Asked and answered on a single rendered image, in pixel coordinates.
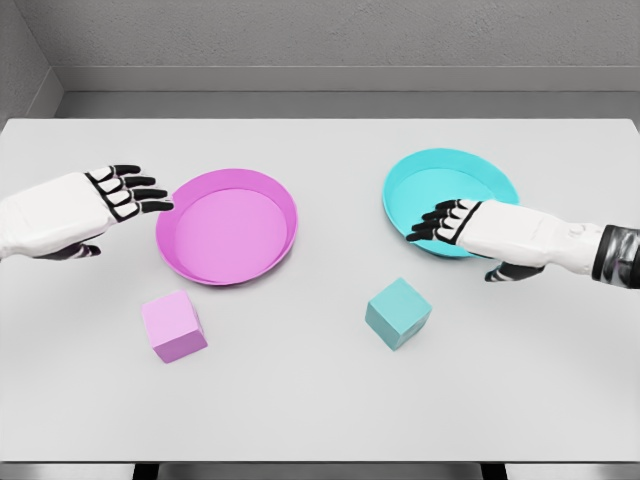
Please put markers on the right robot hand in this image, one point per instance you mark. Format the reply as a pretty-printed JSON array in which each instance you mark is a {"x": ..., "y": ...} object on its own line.
[{"x": 500, "y": 230}]

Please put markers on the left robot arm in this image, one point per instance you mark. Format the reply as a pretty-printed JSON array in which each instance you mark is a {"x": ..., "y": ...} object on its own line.
[{"x": 9, "y": 225}]

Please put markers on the teal cube block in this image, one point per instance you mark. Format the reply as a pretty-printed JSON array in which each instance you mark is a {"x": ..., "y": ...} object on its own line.
[{"x": 397, "y": 313}]

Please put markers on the cyan round plate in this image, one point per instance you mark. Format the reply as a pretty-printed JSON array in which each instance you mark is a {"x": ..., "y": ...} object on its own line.
[{"x": 440, "y": 185}]

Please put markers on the pink cube block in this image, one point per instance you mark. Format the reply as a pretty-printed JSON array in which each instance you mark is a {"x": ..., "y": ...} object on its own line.
[{"x": 173, "y": 325}]

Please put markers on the pink round plate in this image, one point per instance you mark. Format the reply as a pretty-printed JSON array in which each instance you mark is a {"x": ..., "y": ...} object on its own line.
[{"x": 227, "y": 227}]

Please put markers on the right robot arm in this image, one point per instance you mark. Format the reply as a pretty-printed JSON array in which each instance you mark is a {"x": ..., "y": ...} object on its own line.
[{"x": 595, "y": 250}]

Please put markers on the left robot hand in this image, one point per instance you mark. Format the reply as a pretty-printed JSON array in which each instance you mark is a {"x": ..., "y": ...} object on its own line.
[{"x": 65, "y": 210}]

